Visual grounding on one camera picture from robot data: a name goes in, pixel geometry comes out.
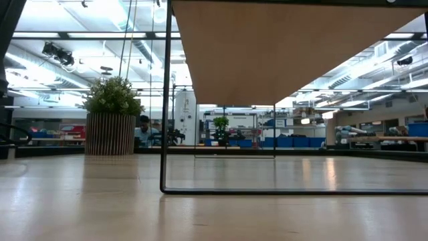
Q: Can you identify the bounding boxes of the green plant in slatted pot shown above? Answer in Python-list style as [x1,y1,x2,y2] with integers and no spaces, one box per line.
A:
[82,76,145,157]

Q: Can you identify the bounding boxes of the white pillar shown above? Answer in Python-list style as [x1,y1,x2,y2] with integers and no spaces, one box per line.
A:
[173,90,198,147]

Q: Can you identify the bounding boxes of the person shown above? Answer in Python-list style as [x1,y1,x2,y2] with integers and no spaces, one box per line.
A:
[134,114,161,148]

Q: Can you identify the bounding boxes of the black aluminium rig frame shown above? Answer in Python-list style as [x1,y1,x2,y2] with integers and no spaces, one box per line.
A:
[0,31,428,164]

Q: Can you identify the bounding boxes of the small background potted plant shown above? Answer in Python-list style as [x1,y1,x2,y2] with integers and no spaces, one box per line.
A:
[212,116,231,147]

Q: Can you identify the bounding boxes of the wooden shelf black metal legs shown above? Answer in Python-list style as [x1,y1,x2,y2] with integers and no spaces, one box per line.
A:
[159,0,428,196]

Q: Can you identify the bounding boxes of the row of blue bins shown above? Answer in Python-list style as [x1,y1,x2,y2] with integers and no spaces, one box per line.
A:
[263,136,327,149]

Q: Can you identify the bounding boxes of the large blue bin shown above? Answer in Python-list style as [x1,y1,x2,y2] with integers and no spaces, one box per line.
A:
[407,122,428,137]

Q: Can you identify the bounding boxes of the black ceiling-mounted device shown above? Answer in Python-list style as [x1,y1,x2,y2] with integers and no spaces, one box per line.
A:
[41,42,75,67]

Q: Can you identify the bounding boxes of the long wooden background table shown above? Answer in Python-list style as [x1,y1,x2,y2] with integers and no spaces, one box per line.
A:
[347,135,428,143]

